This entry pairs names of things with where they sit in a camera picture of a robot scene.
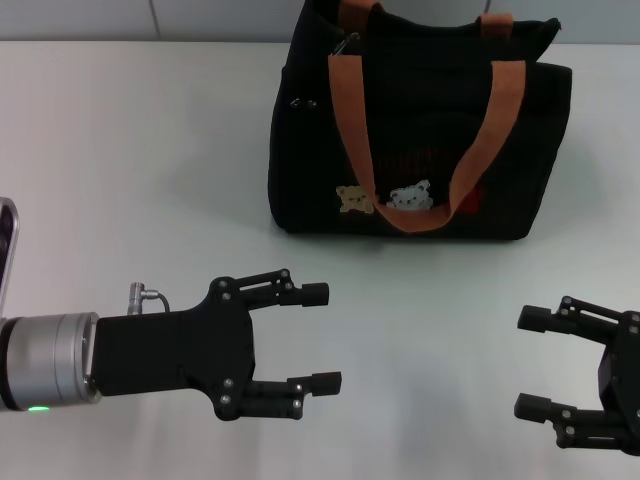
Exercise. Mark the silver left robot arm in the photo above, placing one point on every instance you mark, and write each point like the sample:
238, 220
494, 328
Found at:
45, 360

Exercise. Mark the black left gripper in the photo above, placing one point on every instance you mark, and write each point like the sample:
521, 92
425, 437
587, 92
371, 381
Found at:
175, 350

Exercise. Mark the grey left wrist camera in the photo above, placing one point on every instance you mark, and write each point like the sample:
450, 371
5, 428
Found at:
7, 250

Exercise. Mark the silver main zipper pull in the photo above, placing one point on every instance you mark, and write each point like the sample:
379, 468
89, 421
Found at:
346, 43

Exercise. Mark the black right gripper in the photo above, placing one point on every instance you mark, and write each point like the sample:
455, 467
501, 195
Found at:
625, 375

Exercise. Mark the small side pocket zipper pull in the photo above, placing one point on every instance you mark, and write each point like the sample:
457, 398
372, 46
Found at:
302, 103

